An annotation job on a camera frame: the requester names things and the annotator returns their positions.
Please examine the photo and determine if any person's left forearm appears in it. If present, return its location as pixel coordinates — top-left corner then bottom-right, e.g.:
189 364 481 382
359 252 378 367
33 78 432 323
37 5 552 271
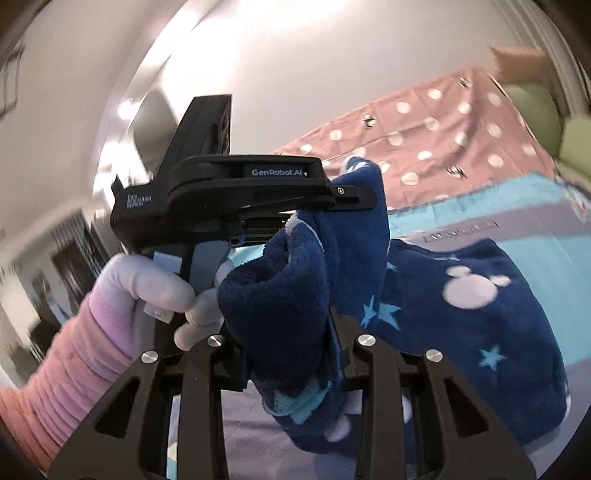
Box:
0 293 145 472

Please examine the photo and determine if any brown cardboard box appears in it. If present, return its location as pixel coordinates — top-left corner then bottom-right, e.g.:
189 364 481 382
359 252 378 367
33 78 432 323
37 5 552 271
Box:
488 45 551 85

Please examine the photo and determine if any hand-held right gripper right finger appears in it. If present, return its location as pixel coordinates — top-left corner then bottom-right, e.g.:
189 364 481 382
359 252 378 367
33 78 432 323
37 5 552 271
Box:
329 313 537 480

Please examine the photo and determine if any green pillow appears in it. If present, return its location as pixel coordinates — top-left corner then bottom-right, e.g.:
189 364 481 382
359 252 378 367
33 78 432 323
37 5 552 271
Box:
502 80 591 177

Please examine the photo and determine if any pink white-dotted bed sheet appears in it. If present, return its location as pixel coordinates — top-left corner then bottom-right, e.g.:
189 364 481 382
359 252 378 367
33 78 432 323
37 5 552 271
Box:
271 66 563 214

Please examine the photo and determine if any person's left hand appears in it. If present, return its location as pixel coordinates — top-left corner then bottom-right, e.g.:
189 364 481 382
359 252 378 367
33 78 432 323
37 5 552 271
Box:
93 251 235 354

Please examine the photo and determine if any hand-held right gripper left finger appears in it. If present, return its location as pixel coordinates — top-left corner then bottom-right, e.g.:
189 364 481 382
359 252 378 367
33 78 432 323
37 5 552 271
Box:
47 318 246 480

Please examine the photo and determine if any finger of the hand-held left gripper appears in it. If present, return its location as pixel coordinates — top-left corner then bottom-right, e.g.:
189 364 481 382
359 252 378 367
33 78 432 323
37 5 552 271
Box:
323 184 378 214

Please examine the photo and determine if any dark furniture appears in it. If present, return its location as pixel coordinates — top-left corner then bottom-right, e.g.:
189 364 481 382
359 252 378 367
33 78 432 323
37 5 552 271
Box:
48 210 117 326

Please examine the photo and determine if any navy fleece garment white print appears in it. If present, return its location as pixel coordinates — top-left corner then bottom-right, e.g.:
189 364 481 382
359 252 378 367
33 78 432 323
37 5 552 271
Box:
216 157 572 459

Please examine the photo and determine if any beige curtain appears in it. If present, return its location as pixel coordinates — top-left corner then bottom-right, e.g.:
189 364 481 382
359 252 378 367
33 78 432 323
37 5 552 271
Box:
521 0 591 121

